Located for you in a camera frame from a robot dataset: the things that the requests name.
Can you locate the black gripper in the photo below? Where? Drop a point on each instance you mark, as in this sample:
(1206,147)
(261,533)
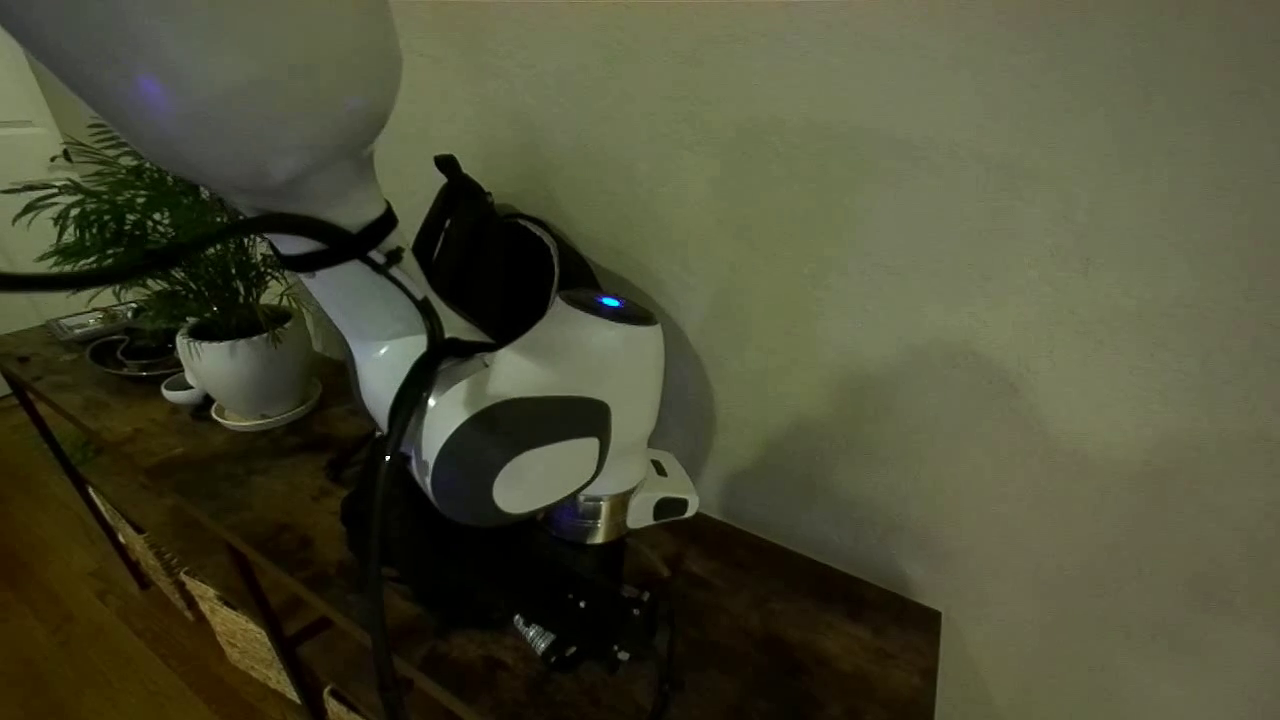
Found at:
(606,576)

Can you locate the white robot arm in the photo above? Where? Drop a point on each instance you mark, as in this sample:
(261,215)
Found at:
(562,384)

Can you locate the dark wooden table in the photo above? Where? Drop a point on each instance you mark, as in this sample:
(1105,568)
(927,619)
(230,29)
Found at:
(802,626)

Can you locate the white plant saucer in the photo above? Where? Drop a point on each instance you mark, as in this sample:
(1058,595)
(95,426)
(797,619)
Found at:
(275,416)

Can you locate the white ceramic plant pot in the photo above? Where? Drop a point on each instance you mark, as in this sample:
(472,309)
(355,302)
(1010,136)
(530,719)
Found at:
(244,366)

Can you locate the small white dish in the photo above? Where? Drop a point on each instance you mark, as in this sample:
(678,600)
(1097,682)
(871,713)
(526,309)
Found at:
(181,388)

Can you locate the dark round tray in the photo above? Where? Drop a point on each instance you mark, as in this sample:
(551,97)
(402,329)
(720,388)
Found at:
(134,355)

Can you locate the green palm plant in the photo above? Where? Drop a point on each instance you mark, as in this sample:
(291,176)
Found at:
(147,225)

